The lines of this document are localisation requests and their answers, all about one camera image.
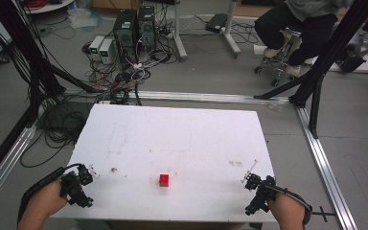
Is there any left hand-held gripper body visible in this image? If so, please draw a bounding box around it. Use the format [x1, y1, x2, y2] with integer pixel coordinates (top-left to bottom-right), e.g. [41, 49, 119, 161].
[59, 163, 95, 201]

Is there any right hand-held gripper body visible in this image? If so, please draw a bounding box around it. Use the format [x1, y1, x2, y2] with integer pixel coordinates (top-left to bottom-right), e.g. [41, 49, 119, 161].
[244, 172, 278, 205]

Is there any person's right hand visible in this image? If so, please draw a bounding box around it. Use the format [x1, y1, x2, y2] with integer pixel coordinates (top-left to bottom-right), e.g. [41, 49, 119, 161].
[266, 192, 307, 228]

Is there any person's left hand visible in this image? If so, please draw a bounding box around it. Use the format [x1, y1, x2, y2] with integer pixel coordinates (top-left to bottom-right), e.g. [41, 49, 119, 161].
[25, 180, 69, 224]

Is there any red cube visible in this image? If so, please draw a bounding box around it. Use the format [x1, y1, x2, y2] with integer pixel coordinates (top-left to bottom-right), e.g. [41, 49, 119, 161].
[159, 173, 171, 188]

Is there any wheeled stool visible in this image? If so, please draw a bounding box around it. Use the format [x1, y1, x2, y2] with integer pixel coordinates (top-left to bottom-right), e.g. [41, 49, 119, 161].
[254, 27, 305, 88]

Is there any white power supply unit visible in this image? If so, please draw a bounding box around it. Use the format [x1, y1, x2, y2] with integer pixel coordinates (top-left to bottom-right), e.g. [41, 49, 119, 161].
[98, 38, 115, 65]
[88, 34, 105, 56]

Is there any black computer tower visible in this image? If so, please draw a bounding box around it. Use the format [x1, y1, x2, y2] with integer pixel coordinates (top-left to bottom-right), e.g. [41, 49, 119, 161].
[137, 5, 157, 54]
[112, 9, 139, 63]

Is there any black and silver device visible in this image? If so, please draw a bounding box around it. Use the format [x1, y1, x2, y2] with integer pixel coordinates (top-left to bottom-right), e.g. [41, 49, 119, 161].
[334, 37, 368, 74]

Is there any white desk leg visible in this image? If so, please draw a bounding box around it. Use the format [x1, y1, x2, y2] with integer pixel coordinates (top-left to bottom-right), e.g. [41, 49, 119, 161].
[172, 0, 189, 62]
[220, 0, 242, 59]

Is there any clear plastic bag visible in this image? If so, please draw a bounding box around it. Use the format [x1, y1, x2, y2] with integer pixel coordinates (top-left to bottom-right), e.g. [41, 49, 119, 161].
[66, 7, 104, 30]

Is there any flat black box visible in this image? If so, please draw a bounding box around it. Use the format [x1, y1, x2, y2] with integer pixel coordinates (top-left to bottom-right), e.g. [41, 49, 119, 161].
[204, 12, 228, 34]

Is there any round white table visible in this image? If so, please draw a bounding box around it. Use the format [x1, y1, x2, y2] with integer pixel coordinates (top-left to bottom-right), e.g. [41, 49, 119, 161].
[22, 0, 77, 15]

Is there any aluminium floor rail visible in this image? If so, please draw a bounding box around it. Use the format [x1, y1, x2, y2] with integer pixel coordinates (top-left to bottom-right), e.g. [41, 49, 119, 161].
[295, 106, 358, 230]
[64, 89, 291, 105]
[0, 126, 36, 216]

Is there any tangle of black cables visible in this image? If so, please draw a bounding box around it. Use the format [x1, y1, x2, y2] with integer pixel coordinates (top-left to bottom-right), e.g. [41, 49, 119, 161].
[80, 47, 180, 106]

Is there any black frame post with cables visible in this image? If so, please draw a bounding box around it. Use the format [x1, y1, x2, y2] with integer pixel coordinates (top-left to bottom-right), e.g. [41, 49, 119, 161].
[0, 0, 104, 128]

